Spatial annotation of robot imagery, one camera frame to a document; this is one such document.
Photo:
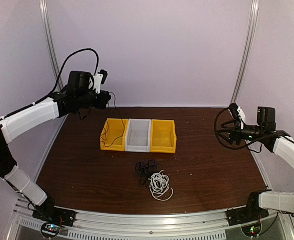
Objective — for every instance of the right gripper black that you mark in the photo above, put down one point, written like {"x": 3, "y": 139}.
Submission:
{"x": 234, "y": 135}

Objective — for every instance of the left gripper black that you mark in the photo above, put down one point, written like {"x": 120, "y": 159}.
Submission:
{"x": 106, "y": 97}

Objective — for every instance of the yellow bin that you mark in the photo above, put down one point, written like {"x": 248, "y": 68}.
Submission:
{"x": 113, "y": 135}
{"x": 163, "y": 136}

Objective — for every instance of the white bin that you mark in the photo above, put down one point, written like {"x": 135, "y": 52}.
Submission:
{"x": 138, "y": 136}

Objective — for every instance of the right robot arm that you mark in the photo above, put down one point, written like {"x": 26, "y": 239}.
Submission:
{"x": 275, "y": 141}

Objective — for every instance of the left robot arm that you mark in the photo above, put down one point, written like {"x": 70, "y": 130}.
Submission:
{"x": 83, "y": 92}

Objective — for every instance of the right circuit board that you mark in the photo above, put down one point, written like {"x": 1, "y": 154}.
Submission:
{"x": 251, "y": 230}

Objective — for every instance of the circuit board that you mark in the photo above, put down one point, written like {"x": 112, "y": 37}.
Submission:
{"x": 251, "y": 230}
{"x": 50, "y": 230}

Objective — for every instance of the left circuit board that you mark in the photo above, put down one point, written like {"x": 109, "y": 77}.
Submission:
{"x": 50, "y": 230}

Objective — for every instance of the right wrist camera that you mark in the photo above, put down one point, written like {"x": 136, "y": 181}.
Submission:
{"x": 237, "y": 114}

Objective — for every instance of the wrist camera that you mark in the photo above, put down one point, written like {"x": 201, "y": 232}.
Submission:
{"x": 237, "y": 114}
{"x": 99, "y": 80}

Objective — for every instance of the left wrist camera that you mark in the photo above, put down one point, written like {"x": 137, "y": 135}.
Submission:
{"x": 99, "y": 80}

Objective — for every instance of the left frame post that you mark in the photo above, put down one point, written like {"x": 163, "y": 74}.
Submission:
{"x": 50, "y": 46}

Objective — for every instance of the frame post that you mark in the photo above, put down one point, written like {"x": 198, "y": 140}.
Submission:
{"x": 251, "y": 29}
{"x": 50, "y": 46}

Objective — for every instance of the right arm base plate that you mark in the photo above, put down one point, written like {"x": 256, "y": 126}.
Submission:
{"x": 236, "y": 216}

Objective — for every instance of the aluminium front rail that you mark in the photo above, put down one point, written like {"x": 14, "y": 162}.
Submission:
{"x": 210, "y": 225}

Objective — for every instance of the right frame post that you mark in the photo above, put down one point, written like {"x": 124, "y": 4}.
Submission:
{"x": 251, "y": 29}

